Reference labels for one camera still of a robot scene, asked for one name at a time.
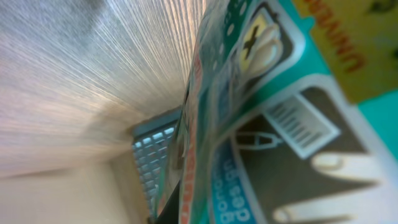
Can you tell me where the green glove package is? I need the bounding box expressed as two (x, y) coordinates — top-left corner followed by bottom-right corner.
(157, 0), (398, 224)

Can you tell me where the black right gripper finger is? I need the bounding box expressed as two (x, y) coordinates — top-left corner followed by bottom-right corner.
(154, 182), (180, 224)

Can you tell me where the grey plastic basket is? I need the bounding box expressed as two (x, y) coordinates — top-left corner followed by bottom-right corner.
(132, 108), (181, 217)

